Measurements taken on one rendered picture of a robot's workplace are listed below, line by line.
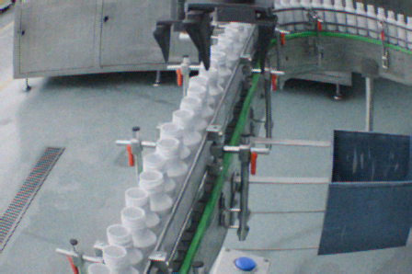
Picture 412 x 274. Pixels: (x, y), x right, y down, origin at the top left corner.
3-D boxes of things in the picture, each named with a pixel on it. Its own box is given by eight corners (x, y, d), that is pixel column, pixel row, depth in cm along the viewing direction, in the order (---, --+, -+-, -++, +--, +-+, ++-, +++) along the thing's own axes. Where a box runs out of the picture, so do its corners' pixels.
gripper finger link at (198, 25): (247, 81, 77) (243, 9, 73) (181, 78, 78) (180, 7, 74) (254, 62, 83) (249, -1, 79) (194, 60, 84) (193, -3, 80)
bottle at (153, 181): (154, 268, 109) (142, 188, 102) (139, 252, 114) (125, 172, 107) (185, 260, 112) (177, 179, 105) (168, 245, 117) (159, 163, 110)
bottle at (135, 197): (164, 281, 105) (153, 204, 98) (131, 277, 105) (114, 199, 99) (169, 265, 110) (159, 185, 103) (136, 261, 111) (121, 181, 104)
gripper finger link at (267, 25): (279, 85, 76) (273, 12, 72) (214, 79, 77) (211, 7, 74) (282, 65, 82) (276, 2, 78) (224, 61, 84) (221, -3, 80)
